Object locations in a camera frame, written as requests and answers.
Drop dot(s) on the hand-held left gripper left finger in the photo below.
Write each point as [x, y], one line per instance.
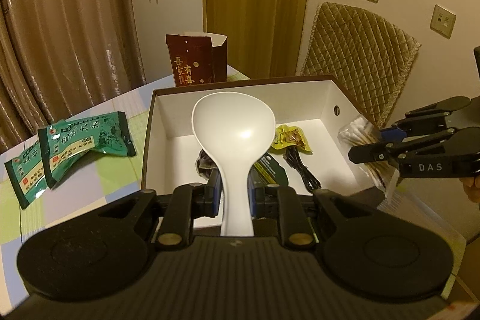
[213, 192]

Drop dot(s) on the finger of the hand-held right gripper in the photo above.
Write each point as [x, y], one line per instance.
[393, 135]
[375, 152]

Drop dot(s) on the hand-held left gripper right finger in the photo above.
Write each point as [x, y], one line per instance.
[258, 196]

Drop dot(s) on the bag of cotton swabs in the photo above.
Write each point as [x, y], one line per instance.
[360, 132]

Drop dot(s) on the dark green card package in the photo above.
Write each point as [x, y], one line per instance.
[272, 170]

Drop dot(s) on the brown scrunchie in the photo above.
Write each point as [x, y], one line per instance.
[205, 162]

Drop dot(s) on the yellow snack packet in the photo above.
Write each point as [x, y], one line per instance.
[290, 138]

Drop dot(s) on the white plastic spoon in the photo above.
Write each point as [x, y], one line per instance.
[232, 128]

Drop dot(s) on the brown cardboard box white inside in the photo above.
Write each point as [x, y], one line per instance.
[172, 125]

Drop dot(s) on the person's right hand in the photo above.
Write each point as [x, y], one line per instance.
[473, 188]

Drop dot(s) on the chair with quilted cover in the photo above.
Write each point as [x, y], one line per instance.
[356, 54]

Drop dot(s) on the dark red gift bag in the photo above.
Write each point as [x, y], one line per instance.
[191, 61]

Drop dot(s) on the green food packet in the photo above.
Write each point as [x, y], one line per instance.
[24, 177]
[86, 143]

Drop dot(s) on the brown curtain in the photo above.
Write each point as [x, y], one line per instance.
[67, 24]

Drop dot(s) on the beige wall outlet plate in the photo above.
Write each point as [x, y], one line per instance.
[443, 21]

